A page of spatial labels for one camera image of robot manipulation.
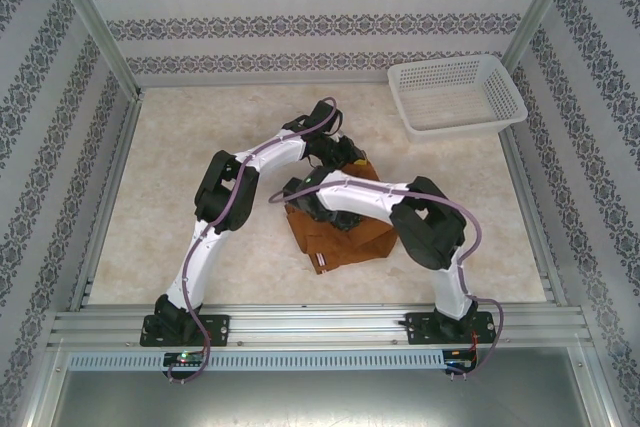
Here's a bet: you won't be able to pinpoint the brown long pants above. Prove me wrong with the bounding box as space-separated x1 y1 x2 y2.
284 156 399 277

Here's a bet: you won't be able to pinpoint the white plastic mesh basket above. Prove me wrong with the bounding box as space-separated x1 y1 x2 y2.
387 56 529 134

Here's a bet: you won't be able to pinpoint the grey metal panel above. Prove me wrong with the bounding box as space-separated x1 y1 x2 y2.
24 366 616 427

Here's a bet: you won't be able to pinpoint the aluminium mounting rail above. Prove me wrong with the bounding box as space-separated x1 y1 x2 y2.
47 304 596 349

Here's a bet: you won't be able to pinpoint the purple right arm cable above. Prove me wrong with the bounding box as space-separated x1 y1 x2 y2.
268 177 506 378

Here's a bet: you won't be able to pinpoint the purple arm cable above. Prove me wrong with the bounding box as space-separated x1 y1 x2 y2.
268 177 506 378
167 96 347 386

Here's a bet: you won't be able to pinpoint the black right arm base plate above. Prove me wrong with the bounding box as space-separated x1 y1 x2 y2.
404 311 499 347

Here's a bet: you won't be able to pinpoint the slotted grey cable duct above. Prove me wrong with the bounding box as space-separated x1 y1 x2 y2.
67 349 447 372

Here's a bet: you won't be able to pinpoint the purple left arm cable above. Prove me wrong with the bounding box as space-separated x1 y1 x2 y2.
167 96 347 386

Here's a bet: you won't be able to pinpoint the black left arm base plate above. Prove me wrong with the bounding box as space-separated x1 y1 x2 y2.
139 314 232 348

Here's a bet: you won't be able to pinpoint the aluminium side frame rail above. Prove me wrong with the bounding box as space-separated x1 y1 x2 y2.
497 121 569 306
69 89 147 311

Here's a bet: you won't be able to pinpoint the aluminium frame post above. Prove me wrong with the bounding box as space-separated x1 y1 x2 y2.
503 0 586 71
42 0 146 101

